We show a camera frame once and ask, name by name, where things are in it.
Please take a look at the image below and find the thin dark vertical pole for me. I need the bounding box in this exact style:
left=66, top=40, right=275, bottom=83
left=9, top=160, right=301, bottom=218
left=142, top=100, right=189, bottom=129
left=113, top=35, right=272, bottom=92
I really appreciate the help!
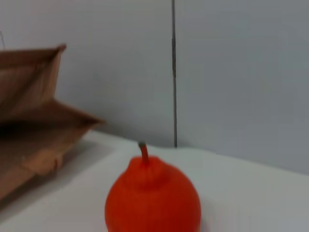
left=170, top=0, right=178, bottom=148

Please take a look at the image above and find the red-orange toy fruit with stem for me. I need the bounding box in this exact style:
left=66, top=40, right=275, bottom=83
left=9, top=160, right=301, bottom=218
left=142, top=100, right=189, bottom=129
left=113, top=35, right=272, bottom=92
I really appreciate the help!
left=105, top=141, right=202, bottom=232

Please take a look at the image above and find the brown jute handbag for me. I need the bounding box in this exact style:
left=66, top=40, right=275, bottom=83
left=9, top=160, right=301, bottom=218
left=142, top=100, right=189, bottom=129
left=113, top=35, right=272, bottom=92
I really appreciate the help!
left=0, top=43, right=107, bottom=203

